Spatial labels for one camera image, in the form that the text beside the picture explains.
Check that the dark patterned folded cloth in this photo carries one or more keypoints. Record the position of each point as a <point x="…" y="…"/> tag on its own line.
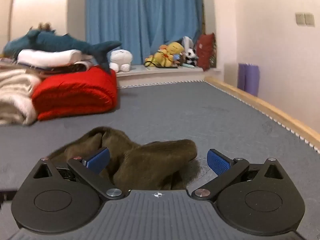
<point x="62" y="68"/>

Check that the panda plush toy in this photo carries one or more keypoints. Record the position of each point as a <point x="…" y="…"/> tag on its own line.
<point x="191" y="55"/>

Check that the blue shark plush toy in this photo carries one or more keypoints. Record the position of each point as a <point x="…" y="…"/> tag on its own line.
<point x="55" y="42"/>

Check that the patterned green cushion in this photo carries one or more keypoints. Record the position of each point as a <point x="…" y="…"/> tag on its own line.
<point x="213" y="55"/>

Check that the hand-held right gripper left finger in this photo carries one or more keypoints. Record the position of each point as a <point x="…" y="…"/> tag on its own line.
<point x="98" y="158"/>

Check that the purple rolled yoga mat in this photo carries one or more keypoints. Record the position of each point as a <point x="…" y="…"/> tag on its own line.
<point x="252" y="80"/>
<point x="241" y="77"/>

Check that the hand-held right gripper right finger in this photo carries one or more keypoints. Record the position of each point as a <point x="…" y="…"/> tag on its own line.
<point x="218" y="162"/>

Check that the white window sill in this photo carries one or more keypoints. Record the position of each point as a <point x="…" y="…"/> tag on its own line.
<point x="162" y="70"/>

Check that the white folded pillow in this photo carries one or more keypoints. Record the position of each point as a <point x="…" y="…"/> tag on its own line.
<point x="50" y="56"/>

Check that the white round plush toy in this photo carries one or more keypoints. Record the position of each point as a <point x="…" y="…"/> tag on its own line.
<point x="121" y="58"/>

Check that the wooden bed frame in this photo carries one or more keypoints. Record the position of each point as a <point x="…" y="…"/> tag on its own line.
<point x="270" y="105"/>

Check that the grey mattress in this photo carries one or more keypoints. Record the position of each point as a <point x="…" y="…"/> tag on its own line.
<point x="187" y="110"/>

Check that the white desk fan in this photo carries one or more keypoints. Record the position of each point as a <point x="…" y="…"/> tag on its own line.
<point x="187" y="42"/>

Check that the white fluffy folded blanket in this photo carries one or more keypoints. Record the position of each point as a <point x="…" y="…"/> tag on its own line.
<point x="15" y="95"/>

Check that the beige wall switch plate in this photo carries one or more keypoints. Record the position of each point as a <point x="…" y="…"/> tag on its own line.
<point x="299" y="19"/>
<point x="309" y="19"/>

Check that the red cushion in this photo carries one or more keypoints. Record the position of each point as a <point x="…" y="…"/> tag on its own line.
<point x="205" y="50"/>

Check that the blue curtain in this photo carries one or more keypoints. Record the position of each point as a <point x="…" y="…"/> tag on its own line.
<point x="140" y="17"/>

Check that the brown plush toy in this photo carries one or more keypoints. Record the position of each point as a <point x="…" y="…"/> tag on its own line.
<point x="46" y="26"/>

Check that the red folded blanket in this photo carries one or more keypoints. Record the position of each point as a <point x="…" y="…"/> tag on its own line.
<point x="80" y="92"/>

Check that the yellow plush toy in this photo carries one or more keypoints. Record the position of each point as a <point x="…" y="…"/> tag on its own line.
<point x="167" y="55"/>

